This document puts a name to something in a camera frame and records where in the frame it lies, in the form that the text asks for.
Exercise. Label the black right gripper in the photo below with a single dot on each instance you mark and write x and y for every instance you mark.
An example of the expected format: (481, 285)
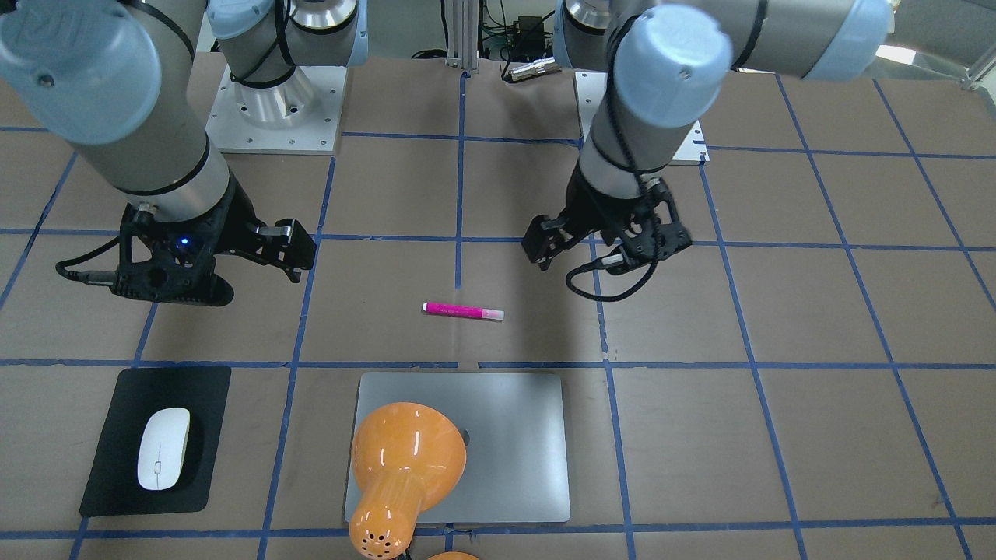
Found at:
(230, 211)

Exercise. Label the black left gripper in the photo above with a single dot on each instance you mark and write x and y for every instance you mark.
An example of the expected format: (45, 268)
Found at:
(593, 204)

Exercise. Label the silver metal cylinder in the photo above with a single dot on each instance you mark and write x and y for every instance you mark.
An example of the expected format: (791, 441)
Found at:
(532, 70)

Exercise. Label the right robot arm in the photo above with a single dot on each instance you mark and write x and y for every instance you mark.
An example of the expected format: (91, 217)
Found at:
(111, 77)

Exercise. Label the white computer mouse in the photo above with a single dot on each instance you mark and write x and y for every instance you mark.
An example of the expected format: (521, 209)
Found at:
(162, 449)

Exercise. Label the black mousepad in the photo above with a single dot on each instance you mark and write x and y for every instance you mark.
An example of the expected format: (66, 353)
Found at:
(112, 489)

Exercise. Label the silver laptop notebook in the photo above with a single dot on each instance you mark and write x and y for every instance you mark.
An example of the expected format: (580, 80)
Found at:
(517, 465)

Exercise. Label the pink marker pen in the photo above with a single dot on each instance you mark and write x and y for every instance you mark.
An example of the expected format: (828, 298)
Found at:
(450, 310)

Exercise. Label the orange desk lamp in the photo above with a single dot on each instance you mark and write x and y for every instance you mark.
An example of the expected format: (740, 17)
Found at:
(406, 458)

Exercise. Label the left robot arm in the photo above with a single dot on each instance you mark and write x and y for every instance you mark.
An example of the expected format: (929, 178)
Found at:
(665, 62)

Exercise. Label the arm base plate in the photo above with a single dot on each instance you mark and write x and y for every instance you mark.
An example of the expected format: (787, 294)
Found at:
(299, 117)
(590, 89)

